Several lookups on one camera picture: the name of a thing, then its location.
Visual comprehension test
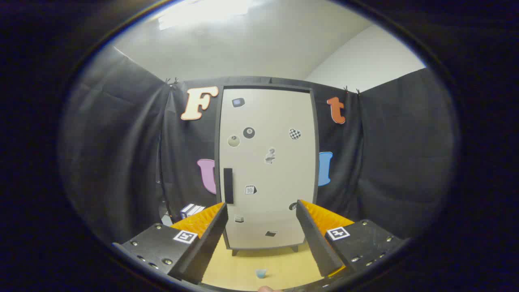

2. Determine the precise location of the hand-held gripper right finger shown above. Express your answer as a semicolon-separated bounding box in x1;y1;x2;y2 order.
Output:
296;200;407;278

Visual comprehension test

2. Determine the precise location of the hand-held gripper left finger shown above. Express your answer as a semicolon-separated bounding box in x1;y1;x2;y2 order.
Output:
113;202;229;284

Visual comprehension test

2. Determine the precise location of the black door handle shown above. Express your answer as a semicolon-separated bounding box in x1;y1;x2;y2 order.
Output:
223;168;234;204

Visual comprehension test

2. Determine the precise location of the black backdrop cloth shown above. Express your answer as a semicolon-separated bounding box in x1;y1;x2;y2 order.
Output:
61;45;459;252

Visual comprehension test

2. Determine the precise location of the dark grey cabinet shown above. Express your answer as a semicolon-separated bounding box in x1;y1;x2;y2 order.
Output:
214;84;322;256

